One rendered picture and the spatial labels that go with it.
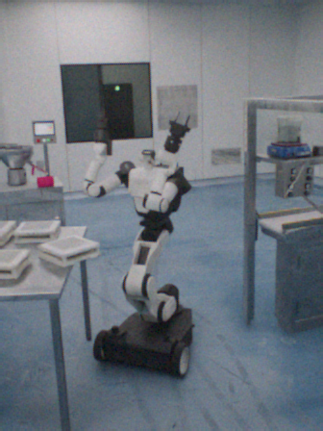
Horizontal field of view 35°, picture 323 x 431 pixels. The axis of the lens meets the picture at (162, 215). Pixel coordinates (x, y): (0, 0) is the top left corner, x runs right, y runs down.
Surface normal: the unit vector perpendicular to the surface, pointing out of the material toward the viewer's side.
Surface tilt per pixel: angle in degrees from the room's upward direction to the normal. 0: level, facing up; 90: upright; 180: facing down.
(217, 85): 90
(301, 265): 90
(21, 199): 90
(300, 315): 90
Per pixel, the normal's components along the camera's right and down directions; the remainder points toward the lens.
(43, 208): 0.29, 0.23
